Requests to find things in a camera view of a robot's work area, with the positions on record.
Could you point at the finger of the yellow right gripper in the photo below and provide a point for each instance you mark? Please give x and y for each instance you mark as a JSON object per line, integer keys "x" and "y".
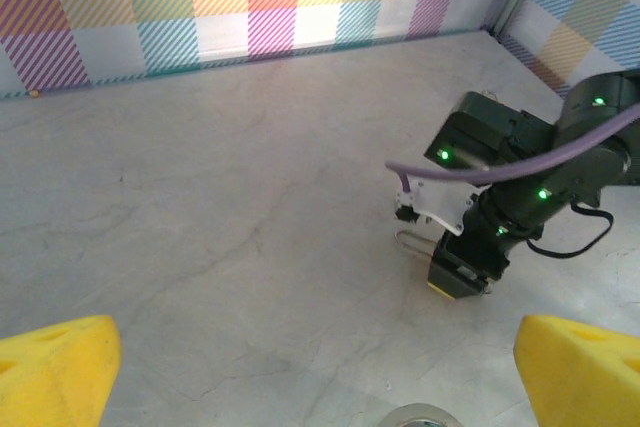
{"x": 450, "y": 284}

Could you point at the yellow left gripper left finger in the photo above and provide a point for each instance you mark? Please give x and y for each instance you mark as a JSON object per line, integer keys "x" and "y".
{"x": 50, "y": 377}

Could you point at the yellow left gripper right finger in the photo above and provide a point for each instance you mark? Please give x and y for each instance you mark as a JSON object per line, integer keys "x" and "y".
{"x": 580, "y": 377}

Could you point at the clear tape roll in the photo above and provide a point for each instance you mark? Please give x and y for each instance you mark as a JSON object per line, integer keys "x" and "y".
{"x": 420, "y": 409}

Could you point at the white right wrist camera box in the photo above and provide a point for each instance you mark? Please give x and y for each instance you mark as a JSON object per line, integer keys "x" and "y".
{"x": 435, "y": 202}

